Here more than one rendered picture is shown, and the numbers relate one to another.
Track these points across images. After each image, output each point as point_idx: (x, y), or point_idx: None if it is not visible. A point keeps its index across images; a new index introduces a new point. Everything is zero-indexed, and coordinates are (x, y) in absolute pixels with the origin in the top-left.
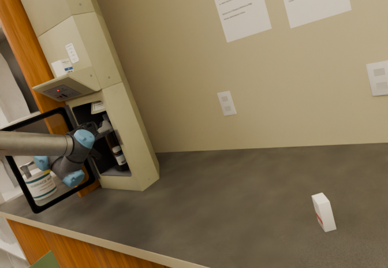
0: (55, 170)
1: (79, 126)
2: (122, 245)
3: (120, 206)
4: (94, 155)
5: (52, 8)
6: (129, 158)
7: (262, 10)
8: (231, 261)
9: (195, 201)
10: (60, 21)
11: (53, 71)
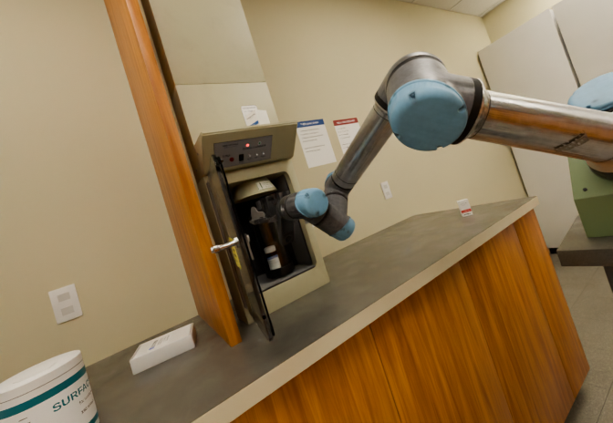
0: (335, 212)
1: (273, 194)
2: (440, 261)
3: (348, 285)
4: (294, 232)
5: (234, 67)
6: (316, 239)
7: (330, 150)
8: (489, 221)
9: (398, 249)
10: (243, 81)
11: (196, 133)
